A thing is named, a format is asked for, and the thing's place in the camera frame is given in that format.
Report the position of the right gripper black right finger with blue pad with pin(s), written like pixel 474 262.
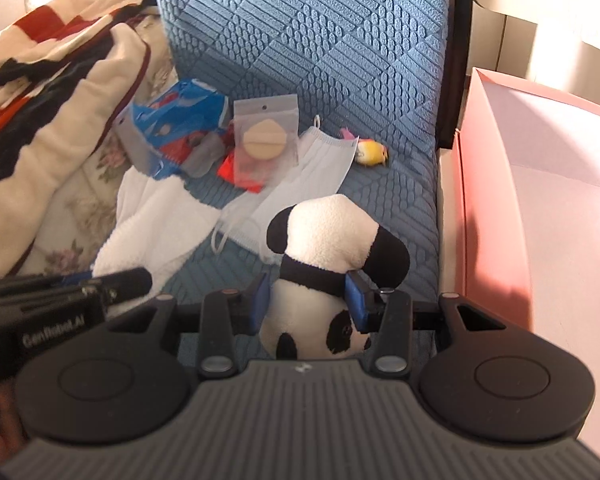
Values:
pixel 386 315

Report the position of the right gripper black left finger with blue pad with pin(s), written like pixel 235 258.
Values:
pixel 223 315

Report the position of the panda plush toy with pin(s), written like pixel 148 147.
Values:
pixel 321 241

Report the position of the white face mask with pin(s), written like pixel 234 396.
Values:
pixel 324 162

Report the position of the bagged beige powder puff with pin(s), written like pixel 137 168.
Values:
pixel 269 127

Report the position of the floral sofa cover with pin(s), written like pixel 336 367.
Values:
pixel 82 213

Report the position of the red white snack wrapper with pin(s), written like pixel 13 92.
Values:
pixel 236 166

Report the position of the yellow bird toy pink feather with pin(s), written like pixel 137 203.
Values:
pixel 369 153

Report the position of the pink cardboard box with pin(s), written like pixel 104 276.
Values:
pixel 519 212

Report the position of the blue red plastic package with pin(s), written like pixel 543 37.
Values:
pixel 182 131

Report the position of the red black cream blanket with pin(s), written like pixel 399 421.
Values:
pixel 67 68

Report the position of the blue quilted chair cover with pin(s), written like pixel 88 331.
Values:
pixel 374 67

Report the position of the black chair frame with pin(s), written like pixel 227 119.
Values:
pixel 454 73

